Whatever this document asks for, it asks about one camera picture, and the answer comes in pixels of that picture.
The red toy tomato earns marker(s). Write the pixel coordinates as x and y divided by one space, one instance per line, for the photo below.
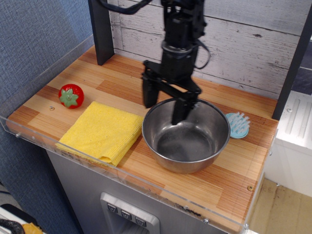
71 96

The yellow folded cloth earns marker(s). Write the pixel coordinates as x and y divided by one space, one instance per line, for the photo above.
103 132

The black left vertical post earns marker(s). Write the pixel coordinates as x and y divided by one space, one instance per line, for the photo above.
102 34

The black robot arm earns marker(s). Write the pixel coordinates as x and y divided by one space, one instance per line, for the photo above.
184 24

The yellow object bottom left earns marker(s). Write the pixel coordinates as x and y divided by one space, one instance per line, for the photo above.
30 228

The white side cabinet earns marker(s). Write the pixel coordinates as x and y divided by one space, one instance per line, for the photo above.
289 162

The black vertical post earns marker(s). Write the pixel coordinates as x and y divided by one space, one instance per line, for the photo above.
102 34
294 66

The clear acrylic table guard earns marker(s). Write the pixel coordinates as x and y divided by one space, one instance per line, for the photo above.
45 85

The black right vertical post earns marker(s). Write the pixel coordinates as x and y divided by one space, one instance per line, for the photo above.
294 66

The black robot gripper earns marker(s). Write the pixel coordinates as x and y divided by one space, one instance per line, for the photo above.
172 76

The light blue scrub brush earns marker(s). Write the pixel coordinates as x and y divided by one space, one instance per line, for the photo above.
239 124

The stainless steel bowl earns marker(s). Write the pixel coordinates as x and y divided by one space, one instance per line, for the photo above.
191 145

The grey cabinet with dispenser panel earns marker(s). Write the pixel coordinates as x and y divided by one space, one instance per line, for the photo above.
105 204

